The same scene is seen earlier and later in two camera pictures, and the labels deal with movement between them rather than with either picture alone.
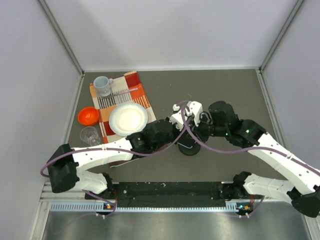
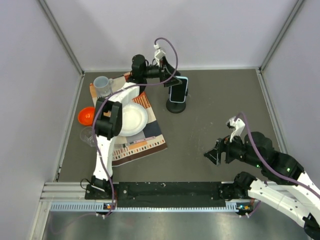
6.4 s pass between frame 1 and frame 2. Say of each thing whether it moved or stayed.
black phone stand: moved
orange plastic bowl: stayed
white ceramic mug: stayed
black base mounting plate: stayed
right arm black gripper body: moved
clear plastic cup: stayed
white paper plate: stayed
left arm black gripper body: moved
